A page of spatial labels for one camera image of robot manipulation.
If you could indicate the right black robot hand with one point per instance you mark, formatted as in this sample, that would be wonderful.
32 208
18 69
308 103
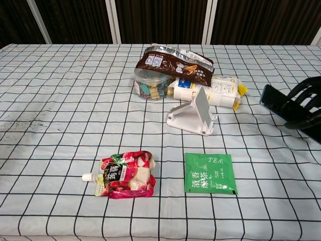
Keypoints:
314 100

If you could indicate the black smartphone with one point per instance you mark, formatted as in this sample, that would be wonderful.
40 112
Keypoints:
273 100

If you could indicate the white folding phone stand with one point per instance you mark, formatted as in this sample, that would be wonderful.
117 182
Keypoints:
186 123

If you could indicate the white yellow tissue pack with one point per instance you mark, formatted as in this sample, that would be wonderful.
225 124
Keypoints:
223 91

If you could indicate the dark slatted partition panel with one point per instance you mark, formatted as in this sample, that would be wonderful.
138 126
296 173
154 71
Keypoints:
12 20
75 20
163 20
263 20

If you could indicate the green tea sachet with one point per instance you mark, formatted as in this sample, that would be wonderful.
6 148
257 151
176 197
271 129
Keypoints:
209 175

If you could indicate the brown foil snack bag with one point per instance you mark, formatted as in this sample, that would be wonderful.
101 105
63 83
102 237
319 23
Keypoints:
170 64

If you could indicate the clear jar of binder clips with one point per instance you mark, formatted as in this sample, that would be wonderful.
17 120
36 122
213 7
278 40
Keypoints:
150 86

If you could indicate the red jelly drink pouch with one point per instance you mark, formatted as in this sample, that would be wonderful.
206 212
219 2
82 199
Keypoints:
130 175

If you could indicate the blue checkered tablecloth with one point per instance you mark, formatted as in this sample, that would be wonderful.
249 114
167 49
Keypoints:
75 113

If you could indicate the white partition frame post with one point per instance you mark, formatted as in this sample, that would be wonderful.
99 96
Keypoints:
40 20
318 36
113 20
209 20

